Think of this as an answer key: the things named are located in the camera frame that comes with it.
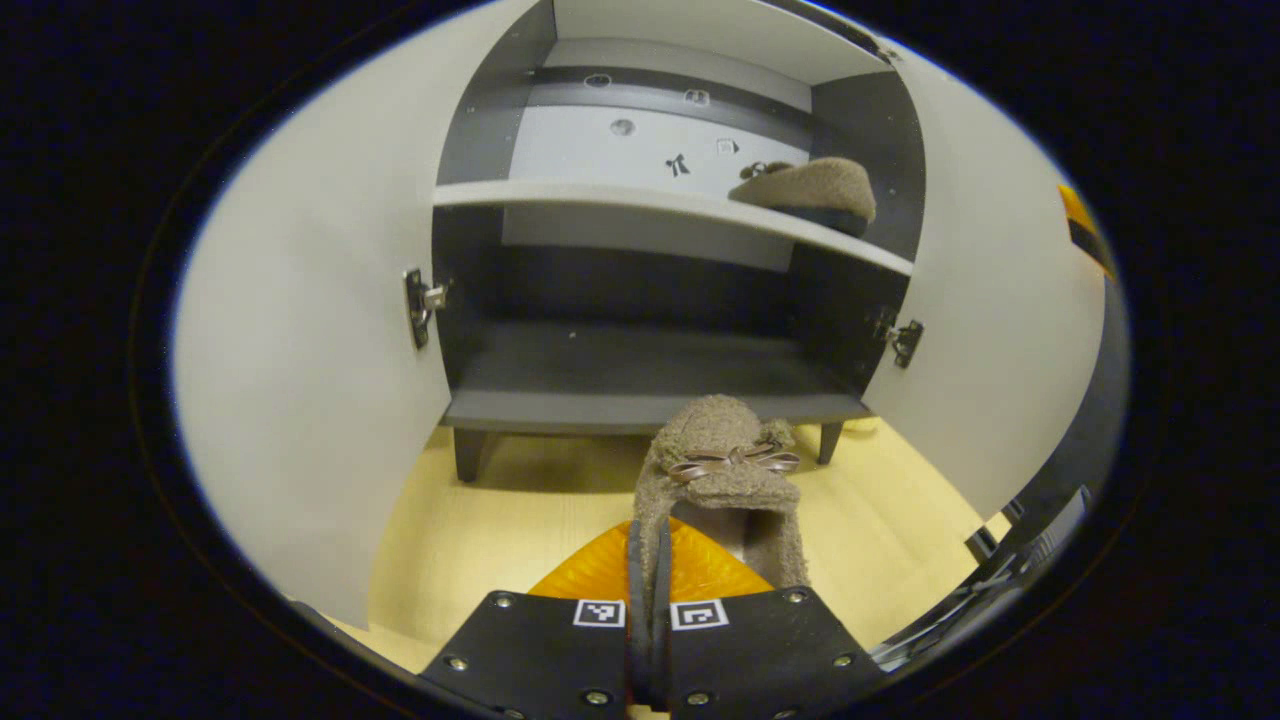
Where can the brown fuzzy shoe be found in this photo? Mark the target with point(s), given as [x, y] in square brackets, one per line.
[815, 185]
[720, 480]

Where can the black backdrop stand base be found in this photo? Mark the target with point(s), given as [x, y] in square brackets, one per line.
[1000, 590]

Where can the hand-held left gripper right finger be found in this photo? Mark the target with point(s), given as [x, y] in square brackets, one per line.
[662, 650]

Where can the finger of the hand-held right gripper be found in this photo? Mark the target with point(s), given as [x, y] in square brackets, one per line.
[1085, 235]

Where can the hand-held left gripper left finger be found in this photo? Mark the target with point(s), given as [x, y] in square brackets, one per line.
[636, 650]

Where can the metal door hinge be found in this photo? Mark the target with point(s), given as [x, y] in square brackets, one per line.
[905, 342]
[417, 305]

